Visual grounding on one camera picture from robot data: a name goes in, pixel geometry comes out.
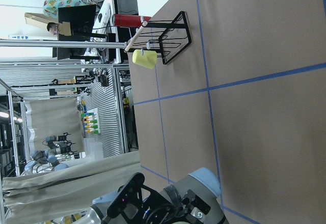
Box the black wire cup rack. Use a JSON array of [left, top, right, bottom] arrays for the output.
[[124, 11, 192, 65]]

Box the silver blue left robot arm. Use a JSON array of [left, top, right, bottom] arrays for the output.
[[87, 167, 228, 223]]

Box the yellow plastic cup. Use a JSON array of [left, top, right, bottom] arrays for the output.
[[132, 49, 157, 69]]

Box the red cylinder bottle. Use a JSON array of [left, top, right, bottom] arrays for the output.
[[113, 14, 151, 27]]

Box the aluminium frame post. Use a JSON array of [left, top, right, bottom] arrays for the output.
[[1, 39, 127, 49]]

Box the seated man in glasses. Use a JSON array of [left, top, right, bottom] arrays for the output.
[[46, 22, 58, 35]]

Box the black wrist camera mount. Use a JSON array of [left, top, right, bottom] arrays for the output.
[[102, 172, 166, 223]]

